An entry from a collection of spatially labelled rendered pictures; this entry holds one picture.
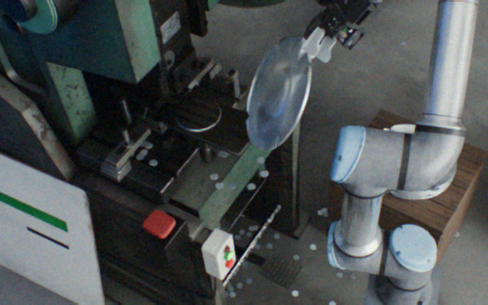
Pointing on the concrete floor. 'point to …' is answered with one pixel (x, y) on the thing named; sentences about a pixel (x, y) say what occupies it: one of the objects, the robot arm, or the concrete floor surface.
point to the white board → (38, 225)
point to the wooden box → (468, 178)
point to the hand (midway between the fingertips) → (302, 54)
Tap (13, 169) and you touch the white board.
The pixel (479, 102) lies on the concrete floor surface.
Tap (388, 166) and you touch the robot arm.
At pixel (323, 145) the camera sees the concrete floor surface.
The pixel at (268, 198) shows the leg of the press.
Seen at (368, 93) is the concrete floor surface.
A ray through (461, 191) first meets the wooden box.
